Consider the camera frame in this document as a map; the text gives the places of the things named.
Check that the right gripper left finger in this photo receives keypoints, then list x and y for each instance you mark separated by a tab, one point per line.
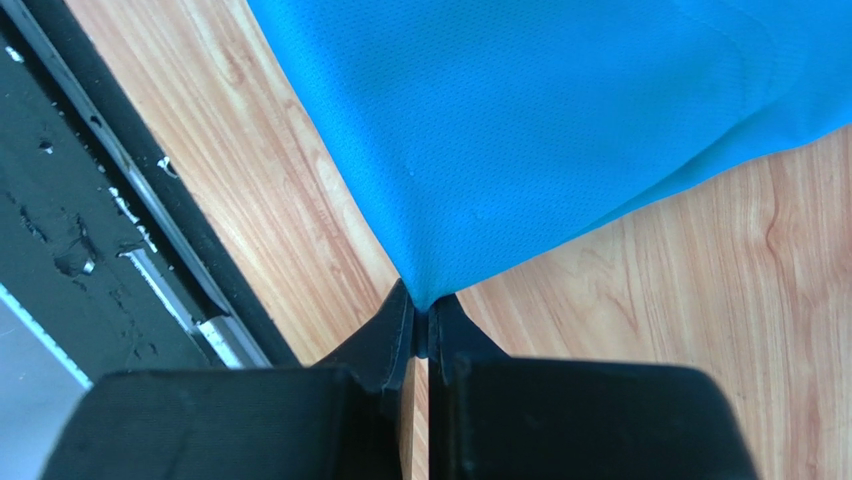
344	417

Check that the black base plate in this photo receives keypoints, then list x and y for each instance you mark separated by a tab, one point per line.
66	233

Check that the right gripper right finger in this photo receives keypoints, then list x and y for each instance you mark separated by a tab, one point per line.
495	416

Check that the teal t shirt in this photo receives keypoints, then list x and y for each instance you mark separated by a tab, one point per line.
476	135

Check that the aluminium frame rail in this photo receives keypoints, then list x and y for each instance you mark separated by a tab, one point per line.
33	393

